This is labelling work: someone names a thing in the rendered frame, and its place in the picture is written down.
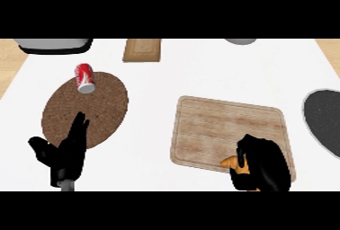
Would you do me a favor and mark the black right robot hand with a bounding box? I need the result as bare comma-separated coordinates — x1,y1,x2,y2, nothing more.
230,133,295,192

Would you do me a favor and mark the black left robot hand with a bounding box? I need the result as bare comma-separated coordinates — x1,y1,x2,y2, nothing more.
27,111,92,189

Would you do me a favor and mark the golden croissant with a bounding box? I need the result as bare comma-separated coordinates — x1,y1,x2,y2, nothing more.
220,155,262,192

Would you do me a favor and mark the pale wooden cutting board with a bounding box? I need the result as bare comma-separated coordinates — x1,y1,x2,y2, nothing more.
169,95,298,183

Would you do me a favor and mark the dark grey pan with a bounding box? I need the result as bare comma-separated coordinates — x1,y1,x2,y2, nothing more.
302,88,340,159

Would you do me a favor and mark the small brown wooden board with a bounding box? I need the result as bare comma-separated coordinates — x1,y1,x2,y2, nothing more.
122,38,163,63

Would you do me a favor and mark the round brown cork placemat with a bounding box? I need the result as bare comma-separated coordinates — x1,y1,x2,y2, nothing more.
42,71,131,150

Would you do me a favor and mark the red soda can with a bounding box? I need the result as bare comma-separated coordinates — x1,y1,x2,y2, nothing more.
73,63,98,94

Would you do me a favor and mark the grey round object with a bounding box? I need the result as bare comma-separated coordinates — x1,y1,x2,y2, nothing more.
224,38,258,46

